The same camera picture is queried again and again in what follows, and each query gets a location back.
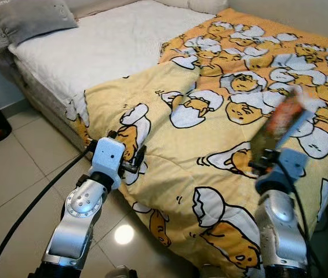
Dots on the red and green book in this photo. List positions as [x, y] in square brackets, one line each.
[280, 124]

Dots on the grey velvet pillow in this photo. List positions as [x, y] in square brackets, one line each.
[31, 20]

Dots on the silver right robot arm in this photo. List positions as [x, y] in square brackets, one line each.
[280, 231]

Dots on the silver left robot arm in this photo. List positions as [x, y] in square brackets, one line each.
[74, 226]

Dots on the yellow cartoon egg blanket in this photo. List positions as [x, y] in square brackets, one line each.
[199, 145]

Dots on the grey bed base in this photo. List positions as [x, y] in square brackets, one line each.
[48, 110]

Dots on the robot left leg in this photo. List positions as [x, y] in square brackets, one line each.
[120, 272]

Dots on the white quilted mattress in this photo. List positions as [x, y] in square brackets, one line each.
[106, 46]

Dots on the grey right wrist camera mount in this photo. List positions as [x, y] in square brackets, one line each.
[288, 168]

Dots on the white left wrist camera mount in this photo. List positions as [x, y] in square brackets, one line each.
[107, 159]

